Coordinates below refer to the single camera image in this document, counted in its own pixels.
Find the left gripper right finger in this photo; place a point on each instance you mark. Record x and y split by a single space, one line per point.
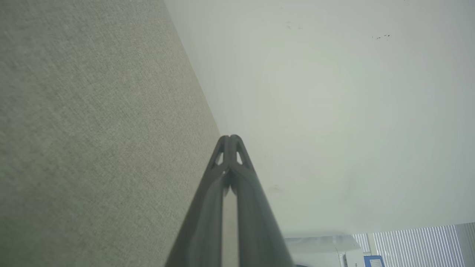
256 226

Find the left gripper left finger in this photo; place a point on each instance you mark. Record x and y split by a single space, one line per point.
204 222

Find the blue framed sign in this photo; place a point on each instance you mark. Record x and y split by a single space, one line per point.
374 261

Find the white window blinds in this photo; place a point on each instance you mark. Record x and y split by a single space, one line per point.
419 246

